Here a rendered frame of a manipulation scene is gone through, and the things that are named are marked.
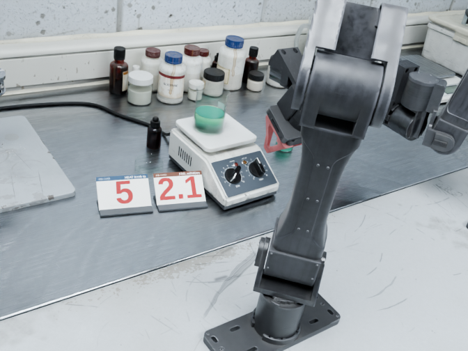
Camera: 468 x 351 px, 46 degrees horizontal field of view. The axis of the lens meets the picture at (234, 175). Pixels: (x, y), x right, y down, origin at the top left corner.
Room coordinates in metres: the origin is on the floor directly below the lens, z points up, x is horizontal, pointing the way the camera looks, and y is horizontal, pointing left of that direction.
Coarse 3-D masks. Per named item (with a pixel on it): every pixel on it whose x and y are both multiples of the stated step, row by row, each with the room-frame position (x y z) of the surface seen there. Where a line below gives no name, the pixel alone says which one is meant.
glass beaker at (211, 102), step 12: (204, 84) 0.96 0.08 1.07; (216, 84) 0.97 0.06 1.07; (204, 96) 0.90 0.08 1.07; (216, 96) 0.96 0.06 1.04; (204, 108) 0.91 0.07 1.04; (216, 108) 0.91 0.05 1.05; (204, 120) 0.90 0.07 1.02; (216, 120) 0.91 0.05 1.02; (204, 132) 0.90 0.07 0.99; (216, 132) 0.91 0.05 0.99
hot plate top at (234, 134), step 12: (180, 120) 0.95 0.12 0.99; (192, 120) 0.95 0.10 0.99; (228, 120) 0.98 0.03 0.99; (192, 132) 0.91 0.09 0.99; (228, 132) 0.93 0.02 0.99; (240, 132) 0.94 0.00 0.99; (204, 144) 0.87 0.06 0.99; (216, 144) 0.88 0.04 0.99; (228, 144) 0.89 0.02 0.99; (240, 144) 0.91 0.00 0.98
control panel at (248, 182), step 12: (240, 156) 0.89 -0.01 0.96; (252, 156) 0.90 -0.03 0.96; (216, 168) 0.84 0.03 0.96; (228, 168) 0.86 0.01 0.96; (264, 168) 0.89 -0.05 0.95; (240, 180) 0.84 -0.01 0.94; (252, 180) 0.86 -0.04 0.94; (264, 180) 0.87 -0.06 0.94; (228, 192) 0.81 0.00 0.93; (240, 192) 0.82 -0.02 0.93
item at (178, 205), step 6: (156, 192) 0.79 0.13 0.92; (204, 192) 0.83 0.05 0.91; (156, 198) 0.78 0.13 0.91; (198, 198) 0.81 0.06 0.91; (204, 198) 0.82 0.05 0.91; (156, 204) 0.78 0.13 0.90; (162, 204) 0.78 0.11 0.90; (168, 204) 0.78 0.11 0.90; (174, 204) 0.79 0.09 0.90; (180, 204) 0.79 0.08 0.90; (186, 204) 0.79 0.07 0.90; (192, 204) 0.80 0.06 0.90; (198, 204) 0.80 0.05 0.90; (204, 204) 0.80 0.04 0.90; (162, 210) 0.77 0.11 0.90; (168, 210) 0.77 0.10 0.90
